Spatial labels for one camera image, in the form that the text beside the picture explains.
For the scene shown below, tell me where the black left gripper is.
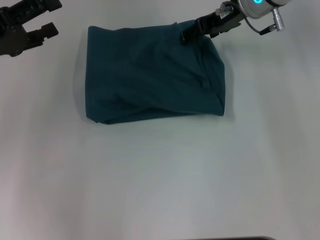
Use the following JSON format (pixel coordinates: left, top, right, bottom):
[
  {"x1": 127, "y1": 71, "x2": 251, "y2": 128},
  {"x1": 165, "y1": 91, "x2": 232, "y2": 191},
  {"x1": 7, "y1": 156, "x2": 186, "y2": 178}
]
[{"x1": 0, "y1": 0, "x2": 63, "y2": 58}]

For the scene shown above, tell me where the teal t-shirt with beige print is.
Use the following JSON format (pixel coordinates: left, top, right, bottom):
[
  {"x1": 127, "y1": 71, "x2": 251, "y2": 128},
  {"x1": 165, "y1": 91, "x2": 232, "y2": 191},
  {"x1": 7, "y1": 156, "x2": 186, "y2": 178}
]
[{"x1": 84, "y1": 20, "x2": 226, "y2": 125}]

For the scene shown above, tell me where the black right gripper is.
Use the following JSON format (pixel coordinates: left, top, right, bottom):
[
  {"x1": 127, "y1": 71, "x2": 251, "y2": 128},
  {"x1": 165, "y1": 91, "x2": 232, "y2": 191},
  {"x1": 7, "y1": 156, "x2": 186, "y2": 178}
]
[{"x1": 179, "y1": 1, "x2": 247, "y2": 46}]

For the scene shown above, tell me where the dark curved robot chest edge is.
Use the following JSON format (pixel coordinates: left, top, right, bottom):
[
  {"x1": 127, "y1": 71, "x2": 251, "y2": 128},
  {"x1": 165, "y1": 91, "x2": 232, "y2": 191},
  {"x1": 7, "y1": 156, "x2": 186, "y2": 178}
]
[{"x1": 219, "y1": 236, "x2": 274, "y2": 240}]

